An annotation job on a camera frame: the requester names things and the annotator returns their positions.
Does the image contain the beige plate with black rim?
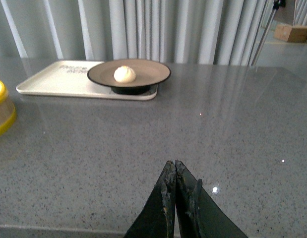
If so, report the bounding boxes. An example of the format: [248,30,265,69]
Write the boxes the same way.
[87,59,171,95]

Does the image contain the metal tripod leg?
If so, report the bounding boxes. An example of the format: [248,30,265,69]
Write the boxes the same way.
[250,0,286,66]

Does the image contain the cardboard box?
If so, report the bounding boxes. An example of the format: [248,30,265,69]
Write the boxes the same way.
[273,24,307,43]

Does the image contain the white steamed bun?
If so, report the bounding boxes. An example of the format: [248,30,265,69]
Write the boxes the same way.
[114,65,136,83]

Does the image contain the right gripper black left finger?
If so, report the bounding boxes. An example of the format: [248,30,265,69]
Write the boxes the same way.
[124,161,176,238]

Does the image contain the yellow rimmed bamboo steamer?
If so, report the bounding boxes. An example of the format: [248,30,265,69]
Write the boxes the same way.
[0,81,17,136]

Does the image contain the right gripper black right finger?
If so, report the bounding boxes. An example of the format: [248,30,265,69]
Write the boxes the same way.
[175,160,247,238]

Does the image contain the white bear print tray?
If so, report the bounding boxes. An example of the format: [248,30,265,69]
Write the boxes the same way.
[16,60,158,101]

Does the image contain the grey pleated curtain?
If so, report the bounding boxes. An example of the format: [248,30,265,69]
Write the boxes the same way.
[0,0,307,66]

